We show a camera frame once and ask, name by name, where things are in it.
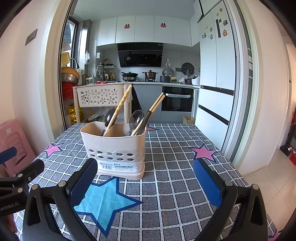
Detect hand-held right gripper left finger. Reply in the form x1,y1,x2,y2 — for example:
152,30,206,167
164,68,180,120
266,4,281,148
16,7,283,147
22,158,98,241

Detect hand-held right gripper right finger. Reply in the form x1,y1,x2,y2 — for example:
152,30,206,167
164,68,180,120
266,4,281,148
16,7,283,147
193,158,270,241

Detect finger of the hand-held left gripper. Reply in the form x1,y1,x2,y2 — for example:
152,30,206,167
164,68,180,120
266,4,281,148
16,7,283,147
0,159,44,194
0,148,17,164

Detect white perforated utensil holder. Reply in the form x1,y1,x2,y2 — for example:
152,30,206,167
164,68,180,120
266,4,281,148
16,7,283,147
80,122,147,180

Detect gold patterned chopstick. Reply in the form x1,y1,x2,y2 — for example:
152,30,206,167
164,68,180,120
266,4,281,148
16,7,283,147
103,85,133,137

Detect person's left forearm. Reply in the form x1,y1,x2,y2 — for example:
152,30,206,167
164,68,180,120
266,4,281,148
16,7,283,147
0,218,16,241

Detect grey checkered star tablecloth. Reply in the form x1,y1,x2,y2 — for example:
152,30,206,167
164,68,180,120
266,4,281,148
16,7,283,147
13,123,278,241

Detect gold foil packages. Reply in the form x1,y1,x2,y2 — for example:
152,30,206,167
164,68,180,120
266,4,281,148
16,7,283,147
69,103,82,123

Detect red plastic basket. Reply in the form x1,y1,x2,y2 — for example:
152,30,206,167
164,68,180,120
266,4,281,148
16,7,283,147
62,83,75,100

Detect black built-in oven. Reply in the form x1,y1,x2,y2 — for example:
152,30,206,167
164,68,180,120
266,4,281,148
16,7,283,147
161,86,194,112

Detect white perforated basket cart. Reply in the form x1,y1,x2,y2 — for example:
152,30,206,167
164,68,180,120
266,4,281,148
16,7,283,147
73,83,133,123

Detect black hanging bag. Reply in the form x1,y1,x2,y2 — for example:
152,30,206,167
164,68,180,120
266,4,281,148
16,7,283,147
131,88,143,116

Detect orange and metal basins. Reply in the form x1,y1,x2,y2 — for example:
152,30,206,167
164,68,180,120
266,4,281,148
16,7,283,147
61,66,81,85

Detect grey lower kitchen cabinet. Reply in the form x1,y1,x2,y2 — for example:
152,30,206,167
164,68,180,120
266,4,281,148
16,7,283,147
133,82,162,123

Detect glass kettle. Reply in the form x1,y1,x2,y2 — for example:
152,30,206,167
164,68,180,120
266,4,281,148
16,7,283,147
96,64,107,81

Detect white refrigerator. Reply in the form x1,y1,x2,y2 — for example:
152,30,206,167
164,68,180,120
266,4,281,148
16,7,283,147
195,0,237,127

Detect round dark divided tray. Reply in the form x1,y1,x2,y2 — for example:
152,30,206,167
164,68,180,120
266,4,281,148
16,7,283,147
181,62,195,76

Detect bronze stock pot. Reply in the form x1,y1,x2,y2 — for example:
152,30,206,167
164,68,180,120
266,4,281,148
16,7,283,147
142,70,159,79

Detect black range hood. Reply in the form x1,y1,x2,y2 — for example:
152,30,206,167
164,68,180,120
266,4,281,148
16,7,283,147
117,43,164,68

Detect white upper kitchen cabinets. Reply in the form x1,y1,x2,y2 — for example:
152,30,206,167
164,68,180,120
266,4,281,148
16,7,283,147
97,15,200,48

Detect dark wall switch plate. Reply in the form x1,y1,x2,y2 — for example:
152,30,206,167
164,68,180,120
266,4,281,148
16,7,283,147
25,29,38,45

